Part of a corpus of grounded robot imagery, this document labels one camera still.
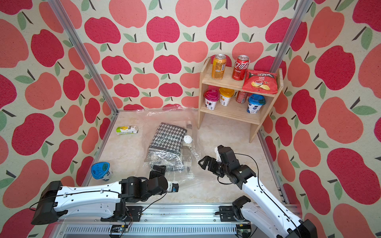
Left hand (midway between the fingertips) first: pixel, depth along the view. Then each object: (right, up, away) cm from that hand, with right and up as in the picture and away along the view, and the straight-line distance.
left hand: (163, 176), depth 76 cm
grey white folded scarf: (+4, +5, +4) cm, 8 cm away
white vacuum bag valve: (+12, +18, +13) cm, 26 cm away
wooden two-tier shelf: (+43, +36, +18) cm, 59 cm away
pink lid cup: (+27, +43, +10) cm, 52 cm away
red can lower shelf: (+47, +44, +17) cm, 67 cm away
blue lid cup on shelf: (+52, +39, +8) cm, 65 cm away
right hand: (+22, +4, +2) cm, 22 cm away
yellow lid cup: (+35, +45, +12) cm, 59 cm away
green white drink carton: (-32, +23, +28) cm, 48 cm away
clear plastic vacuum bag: (+16, 0, +2) cm, 16 cm away
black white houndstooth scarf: (+1, +19, +11) cm, 22 cm away
